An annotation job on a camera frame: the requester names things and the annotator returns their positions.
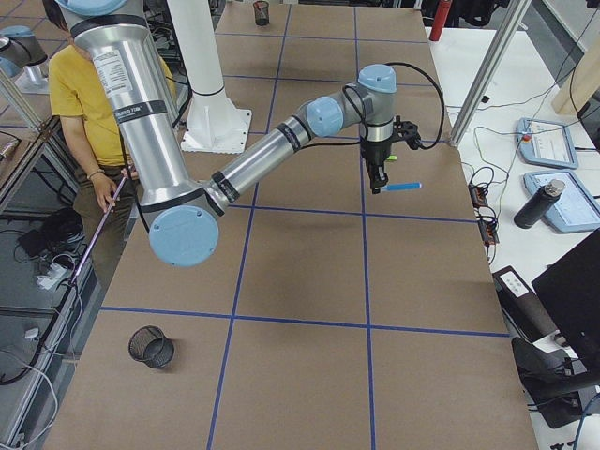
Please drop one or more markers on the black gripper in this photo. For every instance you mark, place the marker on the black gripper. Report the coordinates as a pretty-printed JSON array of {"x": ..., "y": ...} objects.
[{"x": 376, "y": 152}]

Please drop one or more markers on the blue highlighter pen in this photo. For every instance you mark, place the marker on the blue highlighter pen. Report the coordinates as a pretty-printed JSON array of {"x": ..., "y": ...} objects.
[{"x": 401, "y": 187}]

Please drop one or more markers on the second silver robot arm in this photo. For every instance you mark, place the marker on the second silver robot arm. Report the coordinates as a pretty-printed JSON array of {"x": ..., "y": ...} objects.
[{"x": 23, "y": 60}]

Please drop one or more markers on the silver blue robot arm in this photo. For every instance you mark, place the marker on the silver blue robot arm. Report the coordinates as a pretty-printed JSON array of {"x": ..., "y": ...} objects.
[{"x": 183, "y": 213}]

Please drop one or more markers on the orange circuit board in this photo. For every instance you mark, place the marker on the orange circuit board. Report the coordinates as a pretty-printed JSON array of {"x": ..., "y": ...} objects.
[{"x": 486, "y": 217}]

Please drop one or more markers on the black water bottle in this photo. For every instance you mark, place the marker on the black water bottle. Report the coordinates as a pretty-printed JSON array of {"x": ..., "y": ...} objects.
[{"x": 539, "y": 203}]

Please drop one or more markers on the blue teach pendant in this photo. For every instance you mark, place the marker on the blue teach pendant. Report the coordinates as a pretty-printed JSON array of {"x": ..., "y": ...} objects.
[
  {"x": 546, "y": 143},
  {"x": 576, "y": 210}
]

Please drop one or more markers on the red bottle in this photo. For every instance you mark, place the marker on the red bottle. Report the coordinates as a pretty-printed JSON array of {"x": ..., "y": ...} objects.
[{"x": 439, "y": 20}]

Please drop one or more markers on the far black mesh cup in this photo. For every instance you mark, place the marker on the far black mesh cup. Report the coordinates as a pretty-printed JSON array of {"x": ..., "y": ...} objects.
[{"x": 261, "y": 12}]

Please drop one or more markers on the black monitor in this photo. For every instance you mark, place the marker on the black monitor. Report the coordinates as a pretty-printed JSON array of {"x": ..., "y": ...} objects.
[{"x": 569, "y": 291}]

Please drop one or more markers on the person in yellow shirt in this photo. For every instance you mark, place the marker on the person in yellow shirt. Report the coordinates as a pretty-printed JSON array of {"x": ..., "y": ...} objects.
[{"x": 77, "y": 97}]

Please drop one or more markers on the black mesh pen cup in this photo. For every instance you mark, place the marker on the black mesh pen cup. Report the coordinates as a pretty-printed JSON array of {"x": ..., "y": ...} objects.
[{"x": 150, "y": 346}]

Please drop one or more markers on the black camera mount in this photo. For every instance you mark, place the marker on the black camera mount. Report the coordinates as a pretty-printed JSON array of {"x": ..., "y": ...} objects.
[{"x": 406, "y": 131}]

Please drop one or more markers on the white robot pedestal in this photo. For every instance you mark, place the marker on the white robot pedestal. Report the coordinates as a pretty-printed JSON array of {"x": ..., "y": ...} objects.
[{"x": 214, "y": 124}]

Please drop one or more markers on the aluminium frame post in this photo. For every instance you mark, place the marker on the aluminium frame post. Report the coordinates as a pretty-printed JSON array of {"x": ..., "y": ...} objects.
[{"x": 492, "y": 59}]

